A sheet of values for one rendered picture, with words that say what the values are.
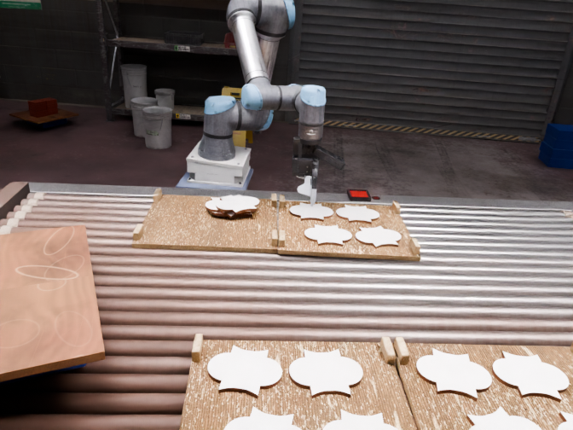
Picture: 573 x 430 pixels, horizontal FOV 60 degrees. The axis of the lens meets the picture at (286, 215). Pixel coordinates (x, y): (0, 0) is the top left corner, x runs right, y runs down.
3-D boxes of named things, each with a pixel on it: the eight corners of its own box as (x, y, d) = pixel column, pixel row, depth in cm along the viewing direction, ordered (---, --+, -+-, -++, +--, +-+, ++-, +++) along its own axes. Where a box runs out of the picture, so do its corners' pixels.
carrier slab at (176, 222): (157, 198, 172) (157, 194, 171) (276, 203, 174) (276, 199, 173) (131, 247, 140) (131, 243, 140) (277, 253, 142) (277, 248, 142)
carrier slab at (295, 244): (278, 204, 174) (279, 200, 173) (395, 210, 175) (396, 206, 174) (277, 254, 142) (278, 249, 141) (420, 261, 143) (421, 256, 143)
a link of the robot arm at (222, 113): (199, 125, 201) (201, 92, 195) (232, 126, 206) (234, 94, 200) (206, 136, 191) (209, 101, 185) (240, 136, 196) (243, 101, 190)
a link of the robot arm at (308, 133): (322, 120, 155) (324, 128, 148) (321, 135, 157) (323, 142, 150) (298, 119, 155) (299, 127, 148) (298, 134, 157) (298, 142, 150)
